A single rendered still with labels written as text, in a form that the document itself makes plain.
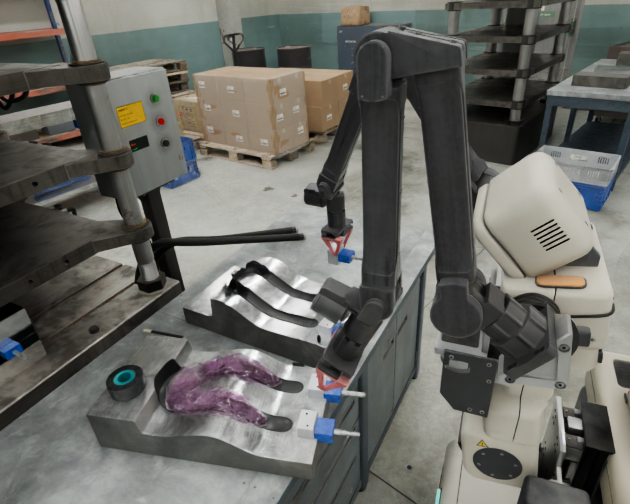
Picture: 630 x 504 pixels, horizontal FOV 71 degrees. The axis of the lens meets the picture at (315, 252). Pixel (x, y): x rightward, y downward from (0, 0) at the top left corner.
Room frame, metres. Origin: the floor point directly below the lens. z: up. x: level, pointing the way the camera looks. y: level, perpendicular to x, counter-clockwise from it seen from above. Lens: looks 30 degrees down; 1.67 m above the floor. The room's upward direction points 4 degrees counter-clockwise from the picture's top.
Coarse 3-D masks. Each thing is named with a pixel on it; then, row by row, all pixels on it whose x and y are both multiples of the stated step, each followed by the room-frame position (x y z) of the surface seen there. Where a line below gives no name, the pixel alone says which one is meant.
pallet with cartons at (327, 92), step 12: (312, 72) 6.25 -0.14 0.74; (324, 72) 6.18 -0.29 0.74; (336, 72) 6.11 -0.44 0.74; (348, 72) 6.10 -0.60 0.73; (312, 84) 5.60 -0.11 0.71; (324, 84) 5.60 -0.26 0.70; (336, 84) 5.84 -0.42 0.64; (348, 84) 6.10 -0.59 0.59; (312, 96) 5.61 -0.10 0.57; (324, 96) 5.59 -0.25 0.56; (336, 96) 5.83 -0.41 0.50; (312, 108) 5.62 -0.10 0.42; (324, 108) 5.60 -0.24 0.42; (336, 108) 5.82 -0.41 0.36; (312, 120) 5.62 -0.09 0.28; (324, 120) 5.59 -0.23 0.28; (336, 120) 5.81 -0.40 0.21; (312, 132) 6.04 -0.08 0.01; (324, 132) 5.56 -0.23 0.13
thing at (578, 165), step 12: (552, 156) 3.77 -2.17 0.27; (564, 156) 3.71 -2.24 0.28; (576, 156) 3.65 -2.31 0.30; (588, 156) 3.59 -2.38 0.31; (600, 156) 3.53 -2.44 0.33; (612, 156) 3.48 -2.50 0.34; (564, 168) 3.37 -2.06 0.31; (576, 168) 3.32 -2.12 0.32; (588, 168) 3.26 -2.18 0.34; (600, 168) 3.20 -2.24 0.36; (612, 168) 3.18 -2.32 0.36; (576, 180) 3.30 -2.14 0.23; (588, 180) 3.25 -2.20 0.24; (600, 180) 3.20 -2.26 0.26
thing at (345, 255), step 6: (342, 246) 1.24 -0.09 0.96; (330, 252) 1.22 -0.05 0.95; (342, 252) 1.22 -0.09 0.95; (348, 252) 1.22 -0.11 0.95; (354, 252) 1.22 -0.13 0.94; (330, 258) 1.22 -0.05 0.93; (336, 258) 1.21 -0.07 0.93; (342, 258) 1.20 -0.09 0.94; (348, 258) 1.19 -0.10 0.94; (354, 258) 1.20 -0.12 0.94; (360, 258) 1.19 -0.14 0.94; (336, 264) 1.21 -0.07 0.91
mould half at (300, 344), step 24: (264, 264) 1.20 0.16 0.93; (216, 288) 1.20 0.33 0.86; (264, 288) 1.10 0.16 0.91; (312, 288) 1.13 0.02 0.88; (192, 312) 1.09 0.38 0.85; (216, 312) 1.04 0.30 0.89; (240, 312) 0.99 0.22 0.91; (312, 312) 1.00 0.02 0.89; (240, 336) 1.00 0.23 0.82; (264, 336) 0.95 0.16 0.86; (288, 336) 0.91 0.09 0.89; (312, 336) 0.90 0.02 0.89; (312, 360) 0.87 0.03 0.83
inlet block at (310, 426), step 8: (304, 416) 0.65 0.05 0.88; (312, 416) 0.65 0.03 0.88; (304, 424) 0.63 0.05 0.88; (312, 424) 0.63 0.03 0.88; (320, 424) 0.64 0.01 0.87; (328, 424) 0.64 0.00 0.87; (304, 432) 0.62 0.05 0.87; (312, 432) 0.61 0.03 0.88; (320, 432) 0.62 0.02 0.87; (328, 432) 0.62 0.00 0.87; (336, 432) 0.62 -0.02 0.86; (344, 432) 0.62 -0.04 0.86; (352, 432) 0.62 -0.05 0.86; (320, 440) 0.61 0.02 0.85; (328, 440) 0.61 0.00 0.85
